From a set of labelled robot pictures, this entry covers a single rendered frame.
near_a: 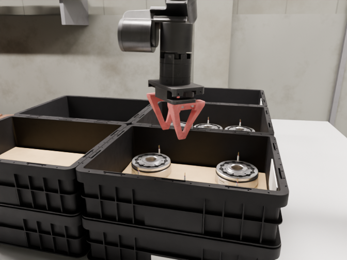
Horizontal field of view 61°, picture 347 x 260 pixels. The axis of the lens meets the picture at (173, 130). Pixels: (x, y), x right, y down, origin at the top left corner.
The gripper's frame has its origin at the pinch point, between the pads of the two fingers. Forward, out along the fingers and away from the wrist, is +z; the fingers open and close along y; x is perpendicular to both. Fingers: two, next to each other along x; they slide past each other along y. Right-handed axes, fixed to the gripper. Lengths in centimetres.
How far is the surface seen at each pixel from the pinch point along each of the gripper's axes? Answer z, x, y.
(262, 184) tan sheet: 16.6, 24.0, 2.8
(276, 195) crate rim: 7.1, 9.2, 18.5
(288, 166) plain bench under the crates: 29, 61, -18
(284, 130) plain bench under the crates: 28, 92, -46
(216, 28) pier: -21, 131, -158
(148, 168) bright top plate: 14.2, 0.8, -12.9
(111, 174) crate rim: 7.7, -12.0, -2.2
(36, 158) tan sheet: 18, -22, -41
